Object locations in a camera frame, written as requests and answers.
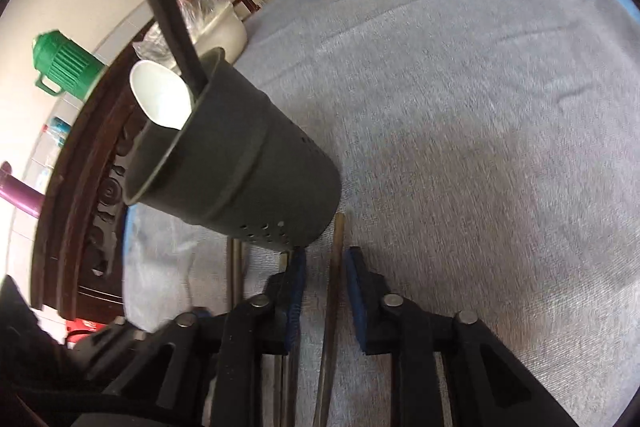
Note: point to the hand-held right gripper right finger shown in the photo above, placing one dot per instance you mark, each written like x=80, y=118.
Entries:
x=356, y=287

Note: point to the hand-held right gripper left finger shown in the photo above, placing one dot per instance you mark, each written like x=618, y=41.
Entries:
x=297, y=292

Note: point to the dark green utensil holder cup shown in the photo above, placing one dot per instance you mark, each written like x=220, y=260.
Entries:
x=250, y=157

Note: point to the white ceramic spoon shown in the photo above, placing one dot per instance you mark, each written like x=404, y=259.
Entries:
x=157, y=92

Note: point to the red container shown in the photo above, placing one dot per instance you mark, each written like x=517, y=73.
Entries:
x=85, y=327

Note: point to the dark wooden sideboard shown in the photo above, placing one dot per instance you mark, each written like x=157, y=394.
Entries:
x=75, y=207

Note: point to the purple water bottle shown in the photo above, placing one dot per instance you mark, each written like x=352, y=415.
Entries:
x=20, y=197

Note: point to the clear plastic bag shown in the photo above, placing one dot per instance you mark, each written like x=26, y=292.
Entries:
x=200, y=7

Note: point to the green thermos jug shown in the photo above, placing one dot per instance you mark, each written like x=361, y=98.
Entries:
x=70, y=62

